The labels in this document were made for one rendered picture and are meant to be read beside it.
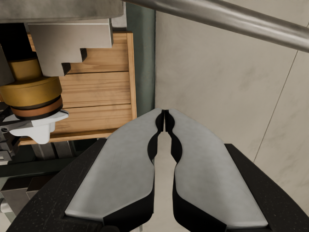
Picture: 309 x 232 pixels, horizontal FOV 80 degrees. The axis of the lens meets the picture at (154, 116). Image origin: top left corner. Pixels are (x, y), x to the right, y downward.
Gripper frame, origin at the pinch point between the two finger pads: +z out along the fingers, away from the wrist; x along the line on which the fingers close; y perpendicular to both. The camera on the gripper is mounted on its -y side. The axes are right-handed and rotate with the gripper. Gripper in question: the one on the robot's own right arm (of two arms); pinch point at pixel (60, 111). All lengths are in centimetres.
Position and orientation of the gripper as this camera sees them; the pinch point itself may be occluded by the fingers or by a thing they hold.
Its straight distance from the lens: 37.1
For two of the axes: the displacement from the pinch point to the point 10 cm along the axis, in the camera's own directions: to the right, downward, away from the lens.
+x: 1.7, 5.0, -8.5
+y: -0.1, 8.6, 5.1
